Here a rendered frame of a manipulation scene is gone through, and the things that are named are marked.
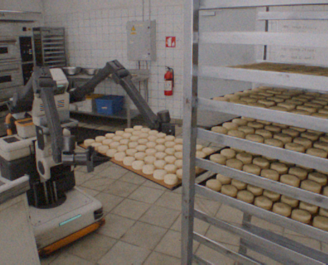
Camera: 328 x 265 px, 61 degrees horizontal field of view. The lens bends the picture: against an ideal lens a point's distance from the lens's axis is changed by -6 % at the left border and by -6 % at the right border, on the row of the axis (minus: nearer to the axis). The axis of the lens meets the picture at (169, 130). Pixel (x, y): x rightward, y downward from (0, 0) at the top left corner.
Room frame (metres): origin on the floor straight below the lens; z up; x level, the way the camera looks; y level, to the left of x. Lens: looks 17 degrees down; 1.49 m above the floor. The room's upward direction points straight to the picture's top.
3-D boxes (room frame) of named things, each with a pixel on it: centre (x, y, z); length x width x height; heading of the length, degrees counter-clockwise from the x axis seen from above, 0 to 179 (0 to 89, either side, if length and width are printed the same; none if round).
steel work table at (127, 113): (5.51, 1.39, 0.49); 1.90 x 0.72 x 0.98; 66
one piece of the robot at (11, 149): (2.10, 1.04, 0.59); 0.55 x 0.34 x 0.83; 138
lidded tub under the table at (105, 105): (5.39, 1.12, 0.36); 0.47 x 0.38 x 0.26; 158
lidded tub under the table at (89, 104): (5.57, 1.53, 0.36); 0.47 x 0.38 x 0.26; 156
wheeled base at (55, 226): (2.04, 0.98, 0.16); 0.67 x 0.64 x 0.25; 48
